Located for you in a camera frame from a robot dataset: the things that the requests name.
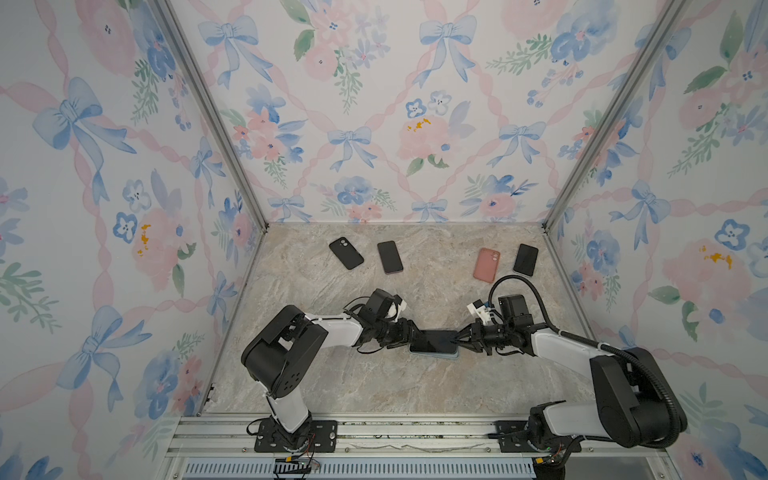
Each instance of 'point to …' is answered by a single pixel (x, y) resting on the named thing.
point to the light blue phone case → (447, 355)
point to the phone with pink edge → (390, 257)
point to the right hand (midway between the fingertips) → (451, 339)
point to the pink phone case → (486, 265)
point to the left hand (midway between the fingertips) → (420, 338)
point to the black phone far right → (525, 259)
